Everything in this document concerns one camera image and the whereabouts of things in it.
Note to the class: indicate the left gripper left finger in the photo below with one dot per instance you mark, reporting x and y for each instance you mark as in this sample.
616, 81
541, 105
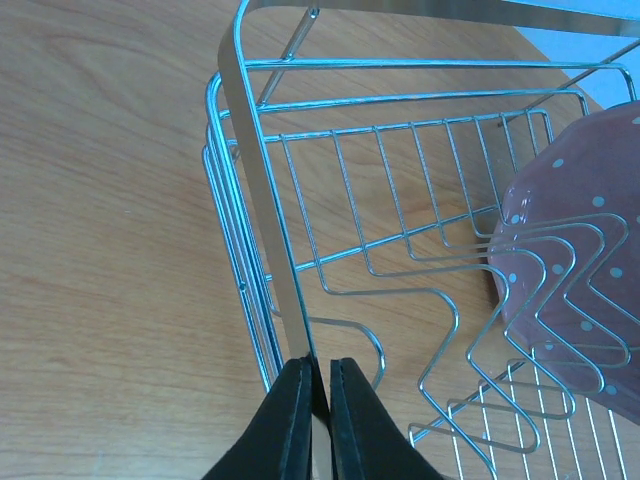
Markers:
277, 443

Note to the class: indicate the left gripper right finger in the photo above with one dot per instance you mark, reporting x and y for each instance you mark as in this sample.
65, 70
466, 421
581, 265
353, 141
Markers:
366, 443

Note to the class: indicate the chrome wire dish rack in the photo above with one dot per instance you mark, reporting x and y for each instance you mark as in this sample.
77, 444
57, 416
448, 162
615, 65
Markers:
358, 154

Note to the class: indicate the pink polka dot plate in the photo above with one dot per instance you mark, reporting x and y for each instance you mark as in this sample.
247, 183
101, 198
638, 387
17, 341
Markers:
565, 256

